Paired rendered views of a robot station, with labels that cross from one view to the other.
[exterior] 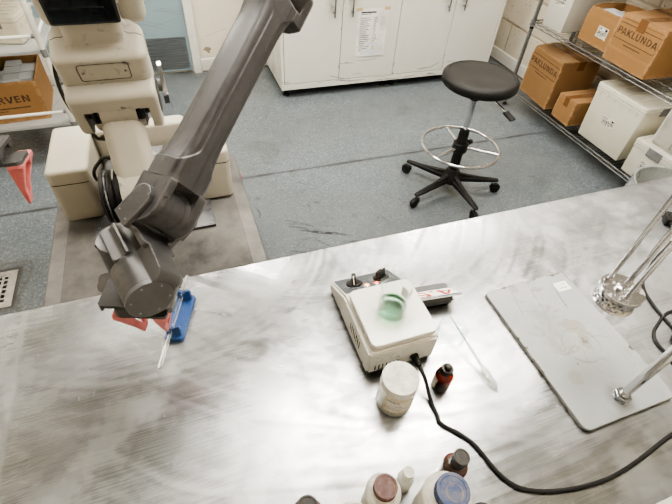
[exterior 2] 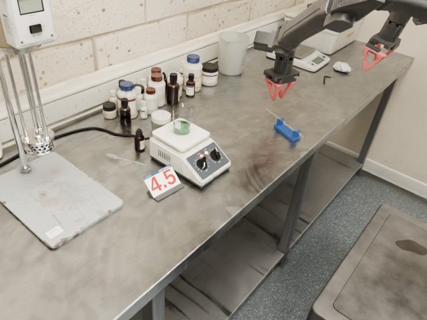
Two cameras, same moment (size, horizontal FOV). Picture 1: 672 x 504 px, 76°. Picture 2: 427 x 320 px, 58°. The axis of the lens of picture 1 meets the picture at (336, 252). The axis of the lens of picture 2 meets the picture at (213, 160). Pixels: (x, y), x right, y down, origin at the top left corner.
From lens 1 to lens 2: 1.35 m
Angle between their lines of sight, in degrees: 93
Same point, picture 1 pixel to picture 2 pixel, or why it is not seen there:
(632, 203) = not seen: outside the picture
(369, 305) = (194, 131)
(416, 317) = (166, 133)
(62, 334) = (320, 115)
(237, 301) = (272, 147)
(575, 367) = (54, 176)
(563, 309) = (56, 211)
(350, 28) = not seen: outside the picture
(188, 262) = (399, 292)
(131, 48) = not seen: outside the picture
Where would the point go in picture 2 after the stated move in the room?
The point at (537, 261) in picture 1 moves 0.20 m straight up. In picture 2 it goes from (75, 256) to (61, 185)
